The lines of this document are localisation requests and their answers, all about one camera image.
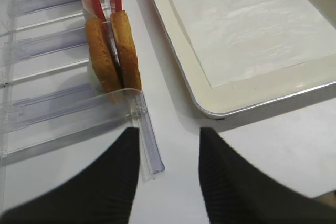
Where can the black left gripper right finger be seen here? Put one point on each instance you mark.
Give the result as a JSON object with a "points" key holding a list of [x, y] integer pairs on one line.
{"points": [[235, 191]]}

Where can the clear acrylic left food rack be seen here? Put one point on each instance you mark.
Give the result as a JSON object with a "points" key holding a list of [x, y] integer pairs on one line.
{"points": [[47, 100]]}

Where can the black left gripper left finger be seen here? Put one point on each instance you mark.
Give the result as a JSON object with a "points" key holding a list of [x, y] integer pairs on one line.
{"points": [[101, 193]]}

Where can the cream metal baking tray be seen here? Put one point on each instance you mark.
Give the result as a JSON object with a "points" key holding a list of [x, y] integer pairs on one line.
{"points": [[236, 55]]}

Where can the bun half in left rack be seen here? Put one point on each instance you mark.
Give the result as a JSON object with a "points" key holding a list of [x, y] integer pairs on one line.
{"points": [[101, 70]]}

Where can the bun half carried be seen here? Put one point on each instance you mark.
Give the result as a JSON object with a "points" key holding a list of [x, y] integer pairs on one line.
{"points": [[127, 54]]}

